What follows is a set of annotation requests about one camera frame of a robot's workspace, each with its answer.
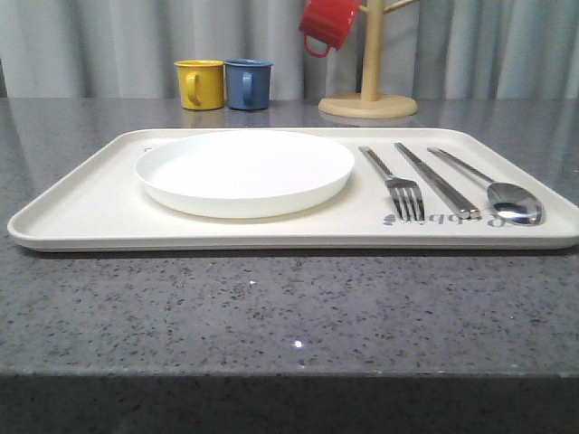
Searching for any grey pleated curtain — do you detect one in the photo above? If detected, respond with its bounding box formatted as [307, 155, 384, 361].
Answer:
[1, 1, 578, 101]

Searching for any wooden mug tree stand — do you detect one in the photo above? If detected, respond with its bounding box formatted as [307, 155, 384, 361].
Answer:
[318, 1, 418, 118]

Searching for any silver metal fork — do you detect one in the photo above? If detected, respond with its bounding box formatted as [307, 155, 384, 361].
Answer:
[358, 146, 425, 223]

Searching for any yellow enamel mug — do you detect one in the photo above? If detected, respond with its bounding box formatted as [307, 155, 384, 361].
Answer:
[175, 60, 224, 110]

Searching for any white round plate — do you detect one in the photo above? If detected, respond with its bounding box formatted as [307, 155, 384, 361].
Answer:
[135, 129, 355, 219]

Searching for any silver metal spoon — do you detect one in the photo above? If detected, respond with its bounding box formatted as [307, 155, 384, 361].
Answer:
[427, 147, 545, 226]

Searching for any red enamel mug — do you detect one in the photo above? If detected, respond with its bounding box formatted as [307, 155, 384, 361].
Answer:
[299, 0, 360, 58]

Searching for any cream rectangular serving tray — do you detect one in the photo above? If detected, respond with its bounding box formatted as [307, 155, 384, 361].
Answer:
[7, 127, 578, 251]

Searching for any blue enamel mug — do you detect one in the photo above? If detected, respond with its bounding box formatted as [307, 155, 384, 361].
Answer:
[224, 59, 273, 110]

